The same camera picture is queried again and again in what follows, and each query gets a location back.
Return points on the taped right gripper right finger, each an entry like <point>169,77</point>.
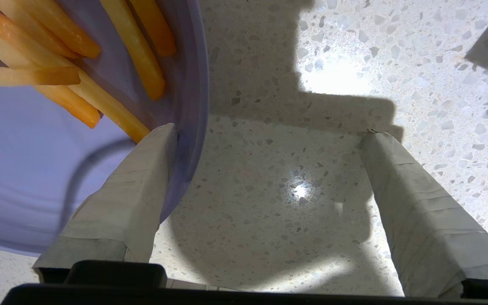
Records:
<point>430,228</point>

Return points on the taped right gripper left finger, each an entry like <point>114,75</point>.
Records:
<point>121,207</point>

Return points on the purple plastic plate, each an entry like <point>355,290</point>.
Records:
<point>23,178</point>

